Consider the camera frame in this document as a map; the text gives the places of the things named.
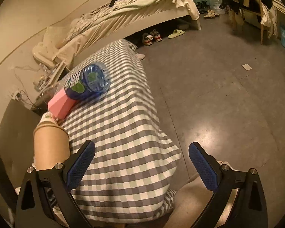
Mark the pink box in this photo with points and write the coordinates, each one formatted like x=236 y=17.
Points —
x=60 y=104

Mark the wooden chair with clothes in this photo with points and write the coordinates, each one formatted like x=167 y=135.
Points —
x=263 y=9

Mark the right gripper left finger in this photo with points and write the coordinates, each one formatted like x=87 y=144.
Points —
x=42 y=190

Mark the white nightstand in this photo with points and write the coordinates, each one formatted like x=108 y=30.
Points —
x=50 y=77

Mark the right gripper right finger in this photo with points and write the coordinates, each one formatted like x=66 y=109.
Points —
x=238 y=198

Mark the large water bottle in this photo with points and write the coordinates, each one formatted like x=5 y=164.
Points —
x=215 y=5

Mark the white bed frame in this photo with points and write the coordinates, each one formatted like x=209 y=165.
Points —
x=118 y=27

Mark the paper scrap on floor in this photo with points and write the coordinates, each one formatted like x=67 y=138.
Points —
x=246 y=67

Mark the cream headboard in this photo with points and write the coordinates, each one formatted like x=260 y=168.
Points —
x=45 y=51

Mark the clear glass cup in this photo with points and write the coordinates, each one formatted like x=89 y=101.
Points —
x=47 y=95

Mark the grey slipper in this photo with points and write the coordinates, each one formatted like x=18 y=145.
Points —
x=140 y=56

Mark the patterned duvet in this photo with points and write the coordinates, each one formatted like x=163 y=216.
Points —
x=105 y=12

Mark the red white sneaker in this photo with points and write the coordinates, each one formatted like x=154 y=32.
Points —
x=156 y=35
x=147 y=39

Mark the blue wet wipes pack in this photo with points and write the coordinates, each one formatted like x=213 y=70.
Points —
x=91 y=80

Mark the yellow-green slipper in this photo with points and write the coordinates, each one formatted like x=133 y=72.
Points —
x=176 y=33

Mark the wall power strip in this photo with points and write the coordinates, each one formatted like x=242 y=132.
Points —
x=16 y=95

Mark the checkered grey white tablecloth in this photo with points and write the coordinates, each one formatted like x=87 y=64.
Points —
x=128 y=181

